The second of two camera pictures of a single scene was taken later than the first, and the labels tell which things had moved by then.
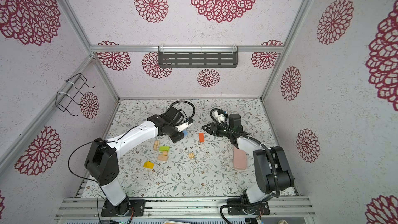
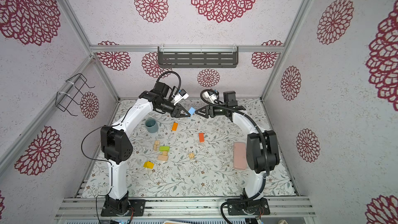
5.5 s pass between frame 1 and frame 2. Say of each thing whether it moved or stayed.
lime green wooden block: stayed
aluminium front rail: stayed
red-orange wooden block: stayed
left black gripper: moved
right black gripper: moved
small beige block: stayed
